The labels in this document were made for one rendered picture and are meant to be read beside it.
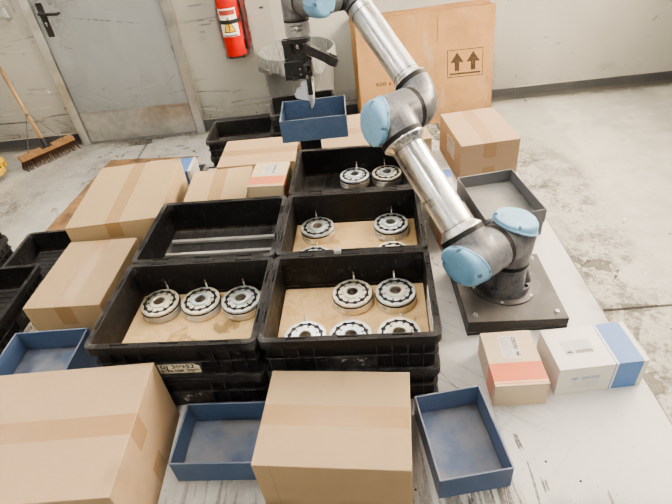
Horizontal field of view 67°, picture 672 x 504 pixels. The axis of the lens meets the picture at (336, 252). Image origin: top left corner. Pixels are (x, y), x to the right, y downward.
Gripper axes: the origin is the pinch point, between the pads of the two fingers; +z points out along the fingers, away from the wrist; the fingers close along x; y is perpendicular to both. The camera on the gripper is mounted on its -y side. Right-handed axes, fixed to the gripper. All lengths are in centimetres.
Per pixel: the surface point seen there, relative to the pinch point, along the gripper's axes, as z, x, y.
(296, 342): 27, 80, 3
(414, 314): 35, 64, -24
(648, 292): 111, -28, -141
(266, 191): 23.4, 12.5, 17.8
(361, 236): 32.4, 30.2, -12.1
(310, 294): 35, 54, 2
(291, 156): 25.0, -19.4, 12.8
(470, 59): 49, -238, -99
